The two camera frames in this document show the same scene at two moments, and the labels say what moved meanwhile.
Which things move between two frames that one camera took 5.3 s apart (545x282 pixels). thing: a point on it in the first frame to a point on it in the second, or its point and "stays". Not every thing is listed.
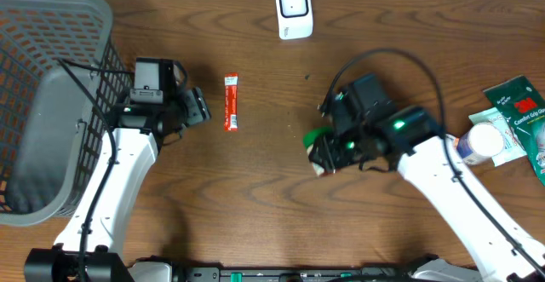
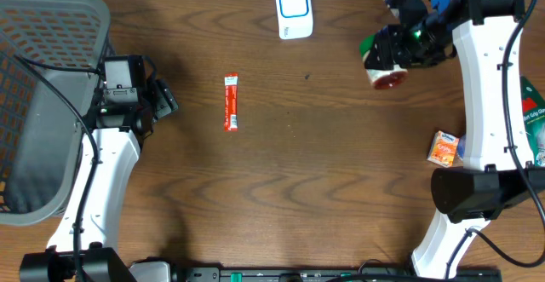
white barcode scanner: (294, 3) stays
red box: (231, 102) stays
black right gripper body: (342, 152) to (424, 45)
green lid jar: (309, 138) to (387, 79)
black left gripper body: (192, 109) to (162, 100)
